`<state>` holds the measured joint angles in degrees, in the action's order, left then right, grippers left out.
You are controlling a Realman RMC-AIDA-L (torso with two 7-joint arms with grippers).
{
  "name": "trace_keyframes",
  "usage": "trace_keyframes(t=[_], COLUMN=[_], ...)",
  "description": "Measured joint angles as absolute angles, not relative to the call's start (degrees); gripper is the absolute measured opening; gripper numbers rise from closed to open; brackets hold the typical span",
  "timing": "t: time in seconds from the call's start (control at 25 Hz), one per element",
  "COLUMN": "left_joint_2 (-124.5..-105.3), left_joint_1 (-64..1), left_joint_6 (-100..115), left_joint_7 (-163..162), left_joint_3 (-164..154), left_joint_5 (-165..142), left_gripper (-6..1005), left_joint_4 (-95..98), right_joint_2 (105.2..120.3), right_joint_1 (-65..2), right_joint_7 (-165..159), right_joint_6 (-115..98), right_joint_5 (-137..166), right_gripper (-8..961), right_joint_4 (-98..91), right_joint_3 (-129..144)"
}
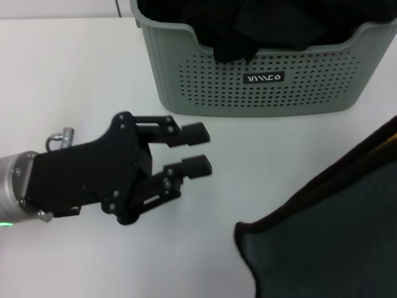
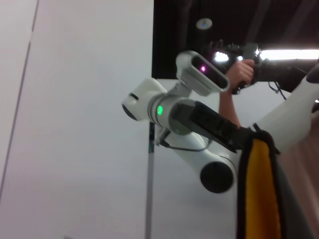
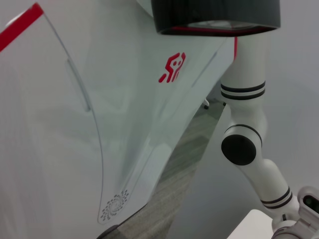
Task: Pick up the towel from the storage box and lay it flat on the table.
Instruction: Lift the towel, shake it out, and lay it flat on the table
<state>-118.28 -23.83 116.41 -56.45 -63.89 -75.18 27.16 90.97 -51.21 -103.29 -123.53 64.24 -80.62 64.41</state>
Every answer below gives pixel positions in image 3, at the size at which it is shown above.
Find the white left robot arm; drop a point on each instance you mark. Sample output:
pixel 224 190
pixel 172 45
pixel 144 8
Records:
pixel 244 64

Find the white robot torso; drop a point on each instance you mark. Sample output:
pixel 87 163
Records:
pixel 112 112

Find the white caster wheel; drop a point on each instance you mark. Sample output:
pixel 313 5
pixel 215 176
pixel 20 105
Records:
pixel 206 104

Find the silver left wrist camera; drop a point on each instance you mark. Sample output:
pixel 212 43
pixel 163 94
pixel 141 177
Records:
pixel 310 199

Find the black robot head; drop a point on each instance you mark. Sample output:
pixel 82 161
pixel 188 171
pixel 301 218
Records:
pixel 216 15

